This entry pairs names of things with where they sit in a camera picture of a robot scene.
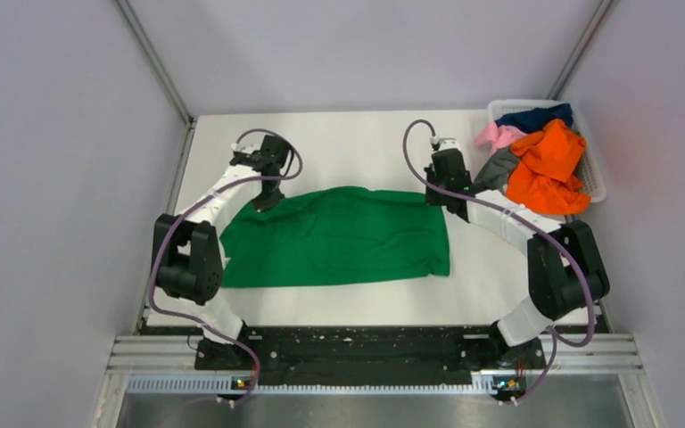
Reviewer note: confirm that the green t shirt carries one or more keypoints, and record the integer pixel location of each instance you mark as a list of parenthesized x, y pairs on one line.
[(338, 236)]

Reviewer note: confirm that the pink t shirt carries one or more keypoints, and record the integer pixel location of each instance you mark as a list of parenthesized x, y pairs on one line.
[(497, 137)]

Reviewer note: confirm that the aluminium frame rail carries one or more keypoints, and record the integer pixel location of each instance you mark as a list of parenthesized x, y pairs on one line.
[(573, 60), (153, 61)]

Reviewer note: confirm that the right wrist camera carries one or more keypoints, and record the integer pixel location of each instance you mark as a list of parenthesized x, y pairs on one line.
[(439, 144)]

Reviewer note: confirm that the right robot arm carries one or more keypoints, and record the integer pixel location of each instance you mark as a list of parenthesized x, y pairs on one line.
[(565, 272)]

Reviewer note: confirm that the orange t shirt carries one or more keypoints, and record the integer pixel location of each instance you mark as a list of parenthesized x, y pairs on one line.
[(544, 179)]

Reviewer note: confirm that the aluminium frame rail left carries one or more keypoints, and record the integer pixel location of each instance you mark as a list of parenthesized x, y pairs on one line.
[(153, 61)]

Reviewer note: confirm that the aluminium frame rail right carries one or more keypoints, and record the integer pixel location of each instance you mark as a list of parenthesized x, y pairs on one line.
[(573, 60)]

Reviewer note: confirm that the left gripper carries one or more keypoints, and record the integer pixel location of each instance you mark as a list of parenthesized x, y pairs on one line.
[(263, 204)]

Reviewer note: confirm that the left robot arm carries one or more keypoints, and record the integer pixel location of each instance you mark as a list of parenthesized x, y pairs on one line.
[(188, 262)]

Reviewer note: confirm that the white cable duct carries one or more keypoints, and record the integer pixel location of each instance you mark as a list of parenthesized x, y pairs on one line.
[(228, 385)]

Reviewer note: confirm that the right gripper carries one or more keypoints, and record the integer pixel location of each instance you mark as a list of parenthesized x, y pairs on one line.
[(431, 199)]

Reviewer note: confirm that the white plastic laundry basket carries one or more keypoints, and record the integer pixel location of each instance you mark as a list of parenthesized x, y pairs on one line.
[(588, 170)]

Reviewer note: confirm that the grey t shirt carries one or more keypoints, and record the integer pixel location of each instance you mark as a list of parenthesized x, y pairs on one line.
[(495, 173)]

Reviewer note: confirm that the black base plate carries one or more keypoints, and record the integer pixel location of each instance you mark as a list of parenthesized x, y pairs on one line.
[(369, 355)]

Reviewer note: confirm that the navy blue t shirt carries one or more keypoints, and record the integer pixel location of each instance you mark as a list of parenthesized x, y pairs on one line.
[(536, 119)]

